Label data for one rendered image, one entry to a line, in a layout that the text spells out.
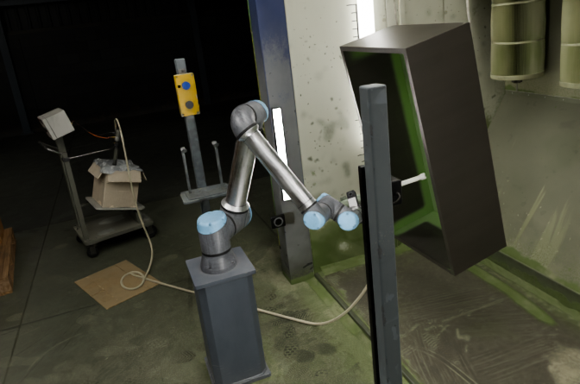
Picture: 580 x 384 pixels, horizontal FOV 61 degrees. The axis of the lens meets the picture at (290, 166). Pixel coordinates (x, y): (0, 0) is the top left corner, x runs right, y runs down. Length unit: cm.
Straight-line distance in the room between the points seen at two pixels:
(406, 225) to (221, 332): 132
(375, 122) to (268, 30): 198
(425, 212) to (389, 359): 186
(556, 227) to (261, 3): 224
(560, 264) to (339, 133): 155
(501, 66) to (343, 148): 116
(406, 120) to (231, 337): 156
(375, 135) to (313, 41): 205
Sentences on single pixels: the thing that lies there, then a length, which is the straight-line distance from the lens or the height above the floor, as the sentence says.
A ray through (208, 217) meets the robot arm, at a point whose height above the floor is 91.
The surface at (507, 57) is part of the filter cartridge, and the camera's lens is 354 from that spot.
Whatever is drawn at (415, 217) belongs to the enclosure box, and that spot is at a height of 52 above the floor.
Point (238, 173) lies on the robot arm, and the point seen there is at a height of 110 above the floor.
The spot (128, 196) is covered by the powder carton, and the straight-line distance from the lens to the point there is 459.
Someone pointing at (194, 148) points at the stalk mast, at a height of 106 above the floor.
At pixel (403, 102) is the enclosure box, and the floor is 127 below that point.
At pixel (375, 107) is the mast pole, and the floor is 159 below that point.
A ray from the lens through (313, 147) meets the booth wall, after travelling 327.
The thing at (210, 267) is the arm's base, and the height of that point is 67.
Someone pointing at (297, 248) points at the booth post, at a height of 27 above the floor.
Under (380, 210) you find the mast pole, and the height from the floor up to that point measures 133.
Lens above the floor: 182
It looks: 17 degrees down
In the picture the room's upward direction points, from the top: 7 degrees counter-clockwise
